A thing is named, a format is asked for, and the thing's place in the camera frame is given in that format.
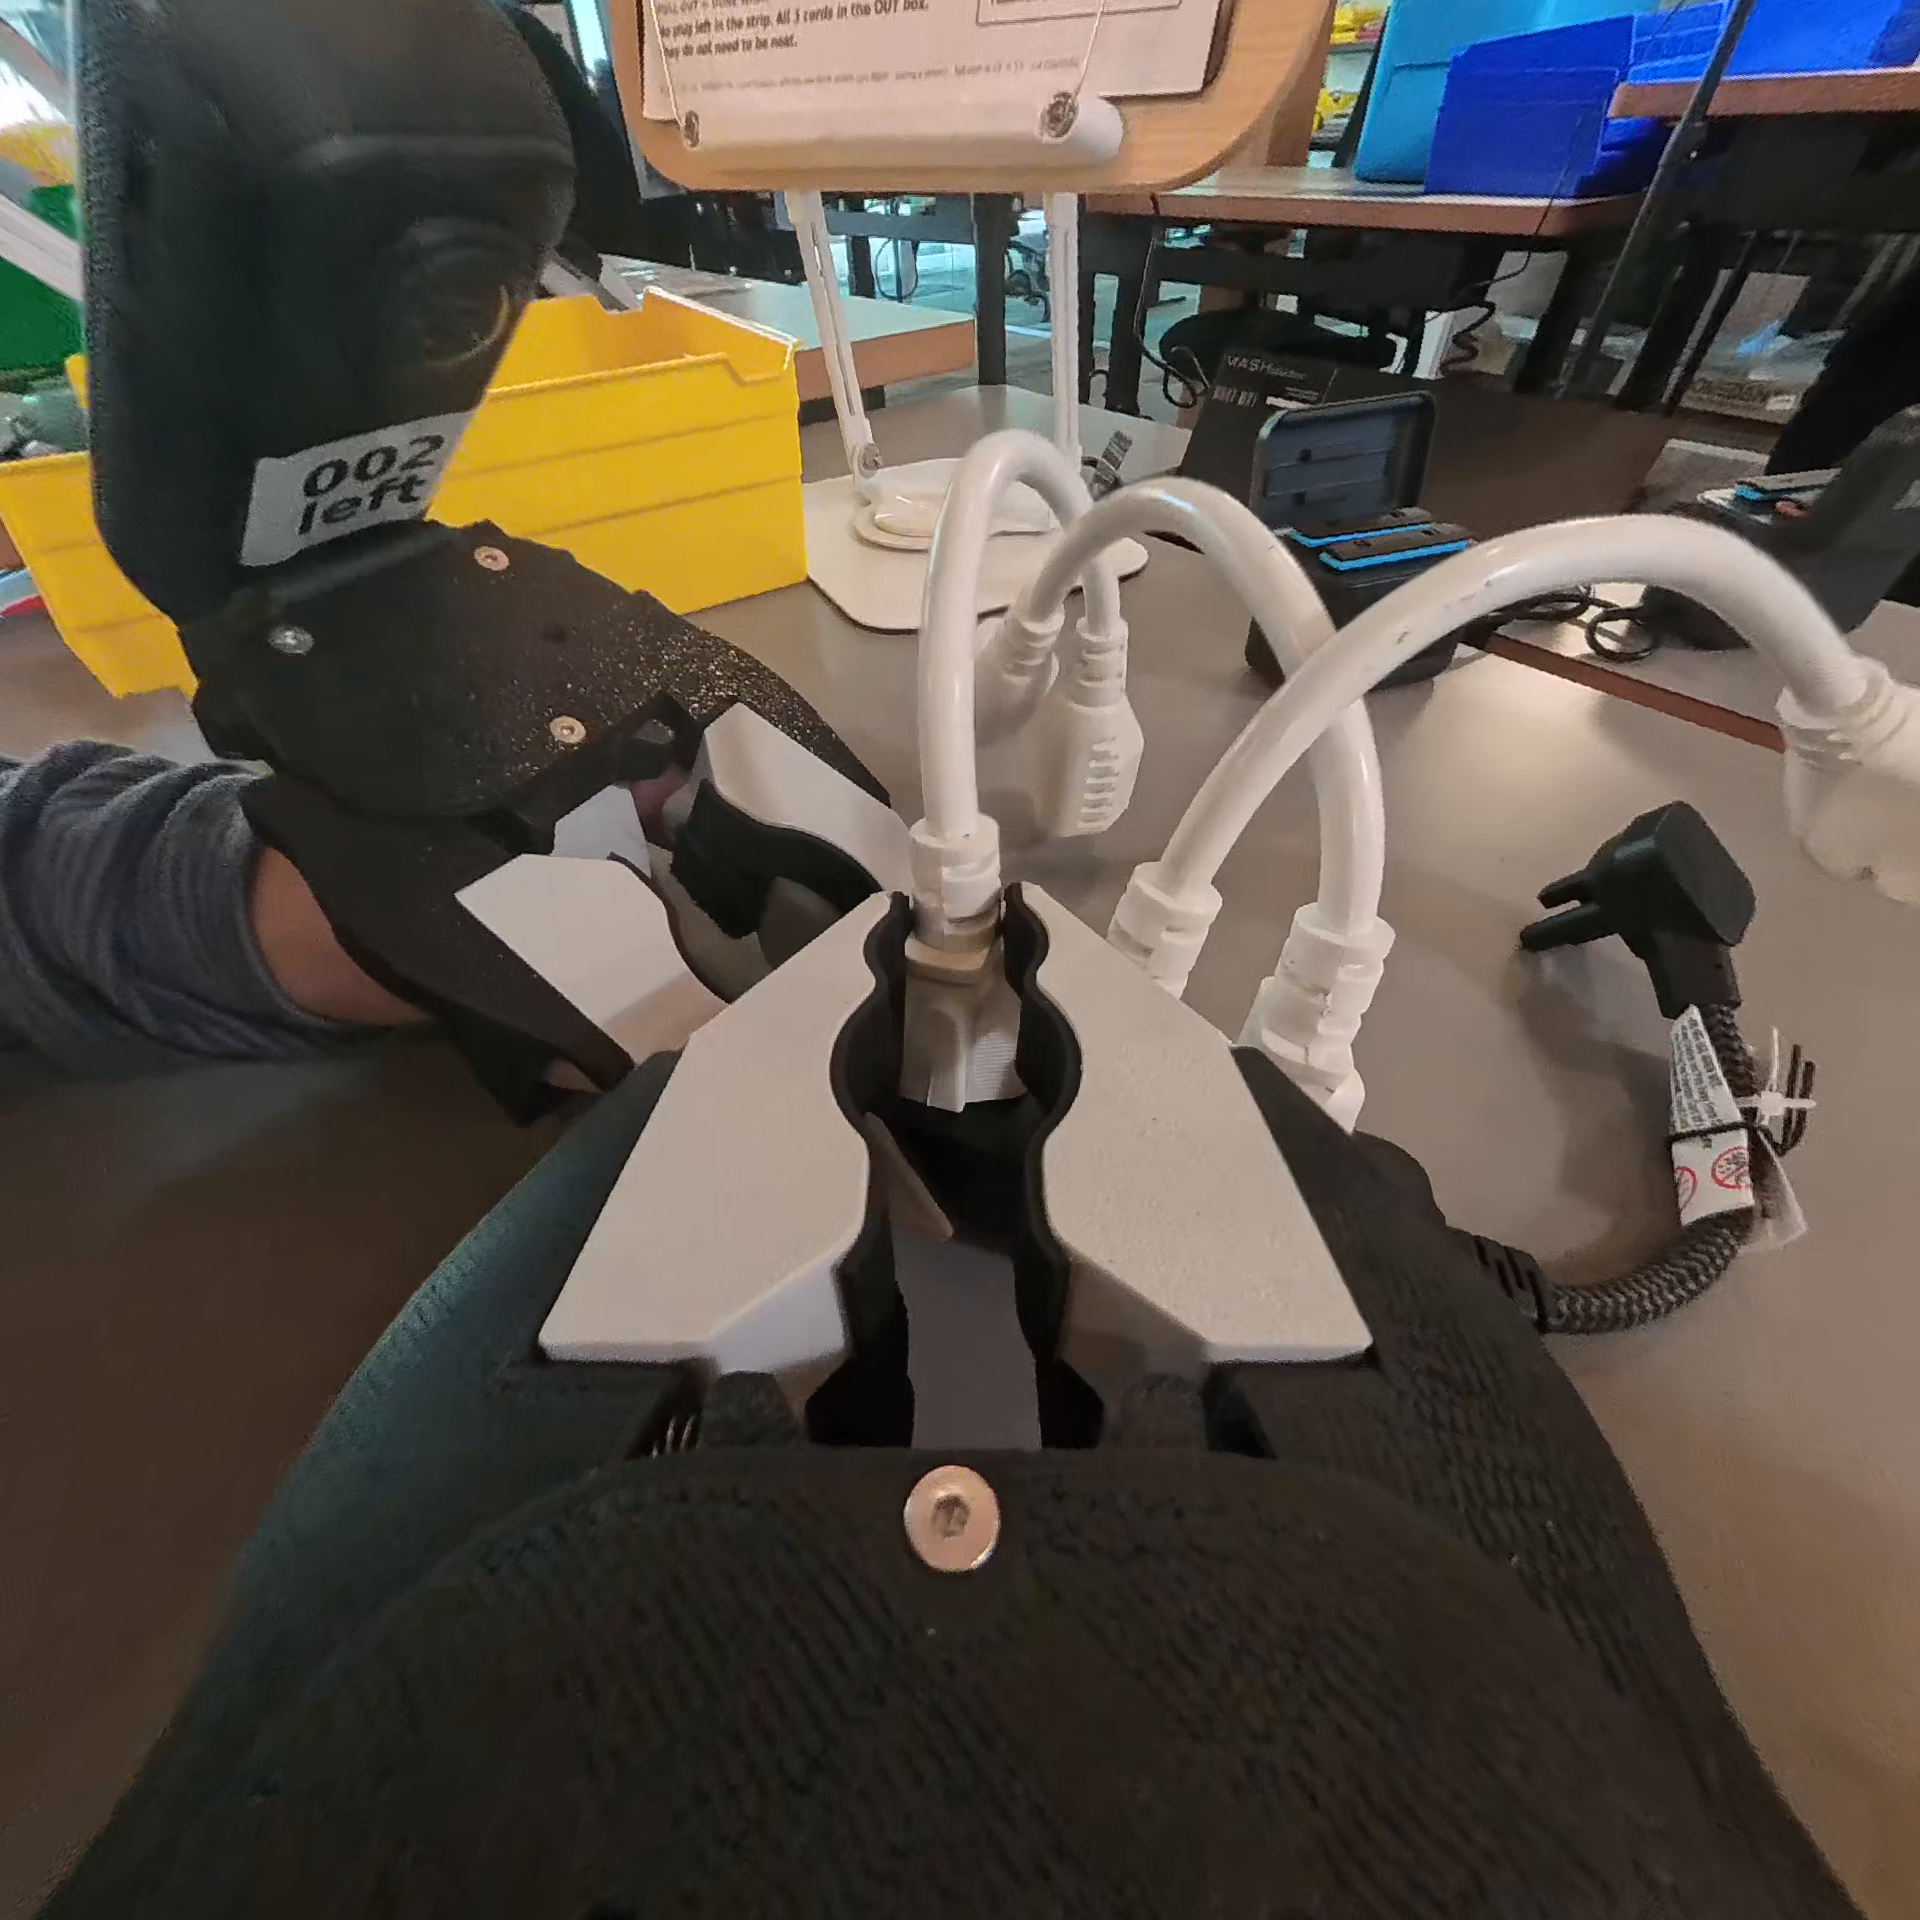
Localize instruction board on stand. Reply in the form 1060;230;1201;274
609;0;1338;634

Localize person's left forearm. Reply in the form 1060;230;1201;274
0;739;324;1058

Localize white short extension cord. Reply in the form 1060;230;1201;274
896;430;1152;1116
976;480;1401;1133
1112;517;1920;999

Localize yellow plastic bin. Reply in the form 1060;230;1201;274
0;288;808;699

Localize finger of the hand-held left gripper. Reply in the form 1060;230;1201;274
456;786;768;1058
698;702;904;903

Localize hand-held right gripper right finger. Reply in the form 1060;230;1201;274
1001;883;1374;1450

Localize thin black cable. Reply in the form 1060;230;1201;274
1476;586;1666;669

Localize person's left hand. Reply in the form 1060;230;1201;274
247;848;452;1039

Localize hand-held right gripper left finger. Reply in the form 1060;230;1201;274
537;885;918;1450

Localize black cardboard box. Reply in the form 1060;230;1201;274
1184;346;1353;471

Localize braided black cord with plug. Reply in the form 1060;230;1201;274
1464;803;1820;1338

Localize large blue storage bin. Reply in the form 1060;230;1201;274
1359;0;1920;197

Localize black battery charger case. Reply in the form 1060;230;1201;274
1641;404;1920;653
1247;391;1484;688

